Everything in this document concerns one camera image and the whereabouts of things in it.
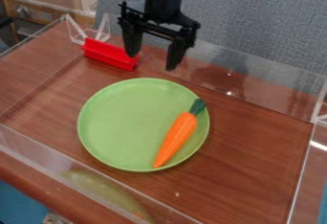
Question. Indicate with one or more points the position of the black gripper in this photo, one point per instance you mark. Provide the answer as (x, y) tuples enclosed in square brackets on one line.
[(136, 23)]

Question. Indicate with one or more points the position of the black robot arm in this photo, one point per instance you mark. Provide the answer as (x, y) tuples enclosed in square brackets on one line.
[(159, 18)]

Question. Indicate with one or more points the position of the green round plate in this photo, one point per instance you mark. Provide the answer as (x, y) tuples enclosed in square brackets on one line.
[(124, 120)]

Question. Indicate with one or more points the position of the orange toy carrot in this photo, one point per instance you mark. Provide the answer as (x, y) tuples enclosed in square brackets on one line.
[(179, 133)]

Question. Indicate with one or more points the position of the red plastic block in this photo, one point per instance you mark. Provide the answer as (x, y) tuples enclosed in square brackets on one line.
[(108, 54)]

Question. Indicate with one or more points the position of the clear acrylic triangular bracket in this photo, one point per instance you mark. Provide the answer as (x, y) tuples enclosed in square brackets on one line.
[(78, 34)]

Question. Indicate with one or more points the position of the clear acrylic enclosure wall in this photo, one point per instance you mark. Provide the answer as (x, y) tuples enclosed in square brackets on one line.
[(248, 177)]

